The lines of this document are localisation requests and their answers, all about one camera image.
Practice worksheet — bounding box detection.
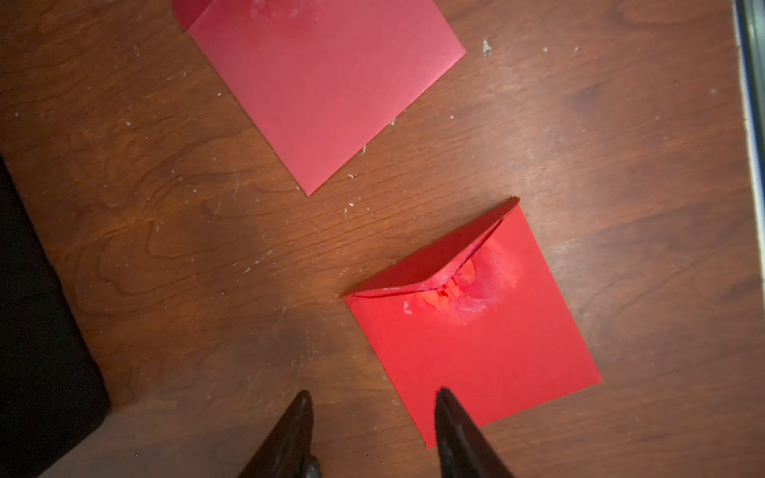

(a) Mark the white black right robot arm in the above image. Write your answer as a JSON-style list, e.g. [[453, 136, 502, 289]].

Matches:
[[1, 168, 111, 477]]

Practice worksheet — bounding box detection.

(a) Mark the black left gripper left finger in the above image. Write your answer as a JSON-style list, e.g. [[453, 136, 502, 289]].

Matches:
[[238, 390, 322, 478]]

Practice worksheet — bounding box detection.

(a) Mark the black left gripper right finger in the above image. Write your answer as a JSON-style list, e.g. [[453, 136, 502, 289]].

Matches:
[[434, 388, 514, 478]]

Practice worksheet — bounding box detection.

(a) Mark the red envelope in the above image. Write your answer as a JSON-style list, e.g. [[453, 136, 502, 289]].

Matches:
[[344, 197, 602, 446], [171, 0, 465, 194]]

